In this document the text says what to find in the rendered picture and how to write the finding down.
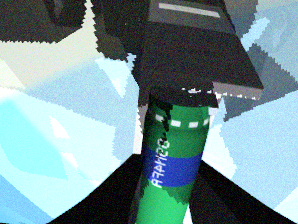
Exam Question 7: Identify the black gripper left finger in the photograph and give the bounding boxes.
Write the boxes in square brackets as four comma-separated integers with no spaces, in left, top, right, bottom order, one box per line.
[45,155,144,224]

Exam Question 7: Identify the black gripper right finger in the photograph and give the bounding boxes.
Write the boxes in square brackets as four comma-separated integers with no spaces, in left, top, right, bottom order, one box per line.
[189,160,297,224]

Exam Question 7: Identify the dark green cylindrical battery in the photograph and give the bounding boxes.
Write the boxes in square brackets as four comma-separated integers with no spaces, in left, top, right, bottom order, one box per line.
[136,85,212,224]

